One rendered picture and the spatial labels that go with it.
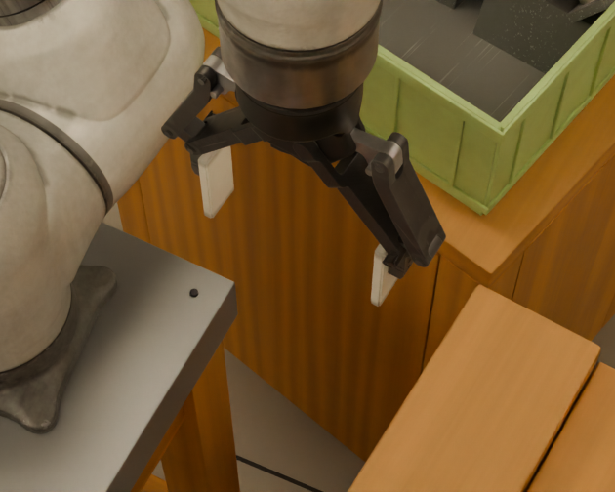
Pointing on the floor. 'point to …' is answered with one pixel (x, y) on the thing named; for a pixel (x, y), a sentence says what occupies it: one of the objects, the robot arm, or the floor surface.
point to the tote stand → (311, 223)
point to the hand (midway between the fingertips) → (301, 236)
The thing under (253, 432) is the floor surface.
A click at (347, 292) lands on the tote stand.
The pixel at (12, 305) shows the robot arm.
